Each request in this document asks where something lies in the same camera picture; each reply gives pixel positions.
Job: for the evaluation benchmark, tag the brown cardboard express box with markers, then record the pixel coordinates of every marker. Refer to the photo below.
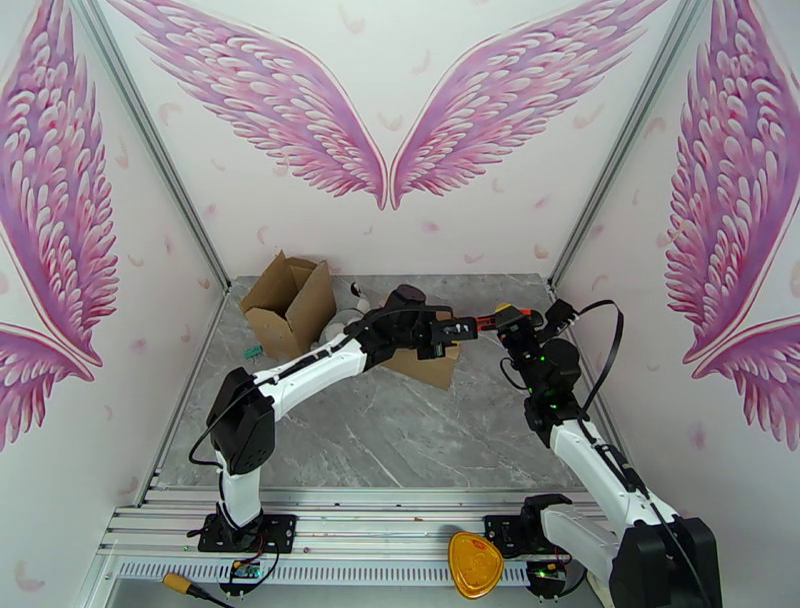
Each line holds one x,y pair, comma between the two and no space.
431,372
294,312

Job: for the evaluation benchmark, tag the orange black utility knife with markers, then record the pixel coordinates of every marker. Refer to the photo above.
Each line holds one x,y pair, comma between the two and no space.
486,322

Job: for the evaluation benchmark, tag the grey white husky plush toy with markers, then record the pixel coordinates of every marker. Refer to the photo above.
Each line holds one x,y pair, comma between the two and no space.
342,326

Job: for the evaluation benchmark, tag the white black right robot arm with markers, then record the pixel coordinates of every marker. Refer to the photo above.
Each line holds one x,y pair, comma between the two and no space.
594,462

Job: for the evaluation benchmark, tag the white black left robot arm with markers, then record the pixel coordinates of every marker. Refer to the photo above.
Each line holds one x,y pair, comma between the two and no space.
306,375

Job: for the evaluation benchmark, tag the small green object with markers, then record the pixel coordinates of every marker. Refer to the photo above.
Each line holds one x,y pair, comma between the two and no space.
250,352

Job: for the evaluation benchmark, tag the small green circuit board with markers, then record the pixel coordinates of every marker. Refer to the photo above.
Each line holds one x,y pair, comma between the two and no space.
545,570
245,570

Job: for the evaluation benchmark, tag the orange rounded plastic case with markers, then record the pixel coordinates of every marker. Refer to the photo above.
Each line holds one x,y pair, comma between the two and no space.
475,565

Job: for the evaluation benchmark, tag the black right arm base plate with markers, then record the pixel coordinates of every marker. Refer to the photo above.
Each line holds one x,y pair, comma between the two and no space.
500,531

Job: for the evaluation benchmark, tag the aluminium rail frame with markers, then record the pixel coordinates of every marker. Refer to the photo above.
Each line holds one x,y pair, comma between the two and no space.
375,519

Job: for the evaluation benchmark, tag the aluminium corner post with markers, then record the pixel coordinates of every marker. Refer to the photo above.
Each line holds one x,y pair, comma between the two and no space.
150,140
622,150

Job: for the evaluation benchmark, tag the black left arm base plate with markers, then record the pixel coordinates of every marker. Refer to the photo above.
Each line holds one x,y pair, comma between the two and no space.
278,531

